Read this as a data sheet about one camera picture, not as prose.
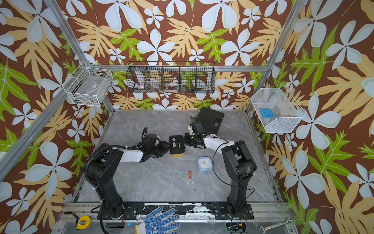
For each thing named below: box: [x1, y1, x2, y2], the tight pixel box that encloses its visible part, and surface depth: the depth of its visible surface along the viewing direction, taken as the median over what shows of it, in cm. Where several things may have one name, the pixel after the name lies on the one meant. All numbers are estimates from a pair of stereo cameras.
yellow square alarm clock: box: [168, 135, 186, 158], surface depth 97 cm
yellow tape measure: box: [75, 215, 93, 231], surface depth 71 cm
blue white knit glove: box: [144, 206, 181, 234], surface depth 72 cm
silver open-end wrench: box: [259, 218, 293, 234], surface depth 72 cm
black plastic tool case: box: [195, 107, 225, 135], surface depth 113 cm
